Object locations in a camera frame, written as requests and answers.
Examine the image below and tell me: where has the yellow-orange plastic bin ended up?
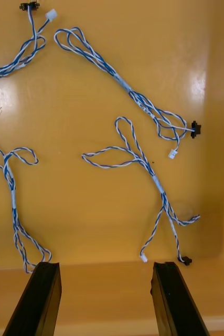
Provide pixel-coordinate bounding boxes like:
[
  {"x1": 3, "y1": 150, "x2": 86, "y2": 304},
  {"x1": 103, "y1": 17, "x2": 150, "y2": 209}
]
[{"x1": 0, "y1": 0, "x2": 224, "y2": 332}]

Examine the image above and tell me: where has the blue-white twisted wire harness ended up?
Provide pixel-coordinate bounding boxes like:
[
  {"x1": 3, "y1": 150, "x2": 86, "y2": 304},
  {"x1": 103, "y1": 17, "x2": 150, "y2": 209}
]
[
  {"x1": 53, "y1": 27, "x2": 202, "y2": 160},
  {"x1": 81, "y1": 117, "x2": 201, "y2": 266},
  {"x1": 0, "y1": 1, "x2": 58, "y2": 80},
  {"x1": 0, "y1": 142, "x2": 52, "y2": 274}
]

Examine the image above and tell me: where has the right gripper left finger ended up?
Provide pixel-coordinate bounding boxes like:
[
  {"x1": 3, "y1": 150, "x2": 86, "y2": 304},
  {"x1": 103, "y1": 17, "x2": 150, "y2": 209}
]
[{"x1": 2, "y1": 261, "x2": 62, "y2": 336}]

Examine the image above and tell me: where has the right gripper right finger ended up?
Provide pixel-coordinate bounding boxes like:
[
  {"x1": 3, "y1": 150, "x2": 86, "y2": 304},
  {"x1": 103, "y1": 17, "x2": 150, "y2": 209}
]
[{"x1": 150, "y1": 261, "x2": 210, "y2": 336}]

